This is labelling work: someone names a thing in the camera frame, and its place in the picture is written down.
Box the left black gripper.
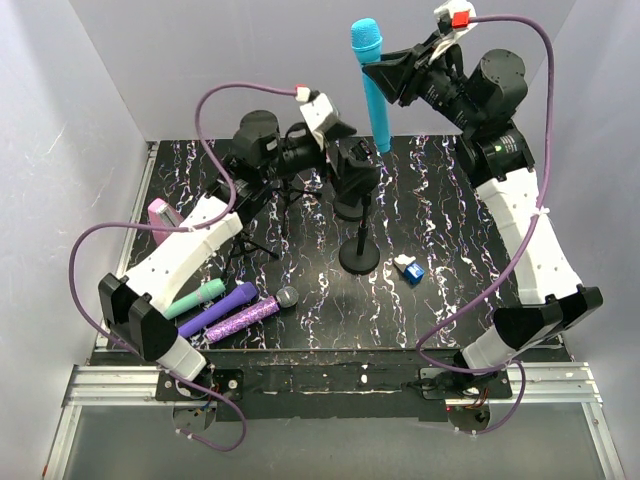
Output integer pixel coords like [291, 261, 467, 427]
[261, 121, 376, 192]

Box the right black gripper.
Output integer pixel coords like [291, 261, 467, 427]
[364, 29, 481, 133]

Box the cyan microphone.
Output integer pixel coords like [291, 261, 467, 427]
[350, 18, 391, 154]

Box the round base mic stand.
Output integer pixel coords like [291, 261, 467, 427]
[339, 216, 380, 275]

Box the black tripod mic stand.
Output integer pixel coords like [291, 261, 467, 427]
[222, 221, 280, 277]

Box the glitter purple microphone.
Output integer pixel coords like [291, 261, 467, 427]
[204, 286, 299, 343]

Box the mint green microphone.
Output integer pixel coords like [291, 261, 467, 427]
[164, 278, 226, 320]

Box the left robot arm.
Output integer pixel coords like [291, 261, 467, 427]
[98, 110, 372, 400]

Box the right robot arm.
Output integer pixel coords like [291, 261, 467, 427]
[362, 34, 603, 398]

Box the blue white small box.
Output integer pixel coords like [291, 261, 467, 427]
[393, 254, 425, 285]

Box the pink box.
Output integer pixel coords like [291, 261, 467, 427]
[147, 198, 184, 227]

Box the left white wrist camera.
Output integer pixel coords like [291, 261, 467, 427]
[295, 85, 339, 150]

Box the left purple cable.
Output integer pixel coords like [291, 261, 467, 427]
[67, 82, 306, 451]

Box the purple cable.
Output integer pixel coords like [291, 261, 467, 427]
[415, 13, 557, 436]
[67, 82, 306, 451]

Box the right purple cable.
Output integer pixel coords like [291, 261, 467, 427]
[415, 13, 557, 436]

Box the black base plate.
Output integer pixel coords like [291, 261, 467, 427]
[153, 347, 516, 424]

